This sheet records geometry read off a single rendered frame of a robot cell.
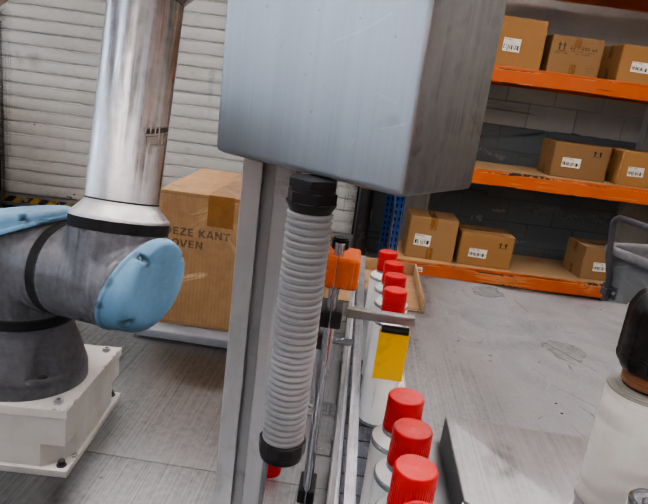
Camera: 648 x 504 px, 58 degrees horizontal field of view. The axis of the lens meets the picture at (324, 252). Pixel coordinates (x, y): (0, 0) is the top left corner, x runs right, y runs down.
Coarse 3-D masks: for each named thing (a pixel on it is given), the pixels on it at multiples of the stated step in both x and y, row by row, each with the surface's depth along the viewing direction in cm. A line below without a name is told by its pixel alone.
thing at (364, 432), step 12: (348, 384) 97; (360, 384) 97; (348, 396) 93; (348, 408) 89; (360, 432) 83; (360, 444) 81; (360, 456) 78; (360, 468) 76; (360, 480) 73; (360, 492) 71
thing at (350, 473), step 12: (360, 264) 134; (360, 276) 126; (360, 288) 118; (360, 300) 112; (360, 324) 100; (360, 336) 95; (360, 348) 91; (360, 360) 87; (360, 372) 83; (348, 420) 72; (348, 432) 68; (348, 444) 66; (348, 456) 64; (348, 468) 62; (348, 480) 60; (348, 492) 58
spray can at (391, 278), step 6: (390, 276) 87; (396, 276) 88; (402, 276) 88; (384, 282) 88; (390, 282) 87; (396, 282) 87; (402, 282) 87; (378, 300) 89; (378, 306) 88; (366, 354) 92; (360, 390) 94
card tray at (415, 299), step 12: (372, 264) 175; (408, 264) 174; (408, 276) 174; (324, 288) 154; (408, 288) 163; (420, 288) 154; (348, 300) 148; (408, 300) 154; (420, 300) 150; (420, 312) 147
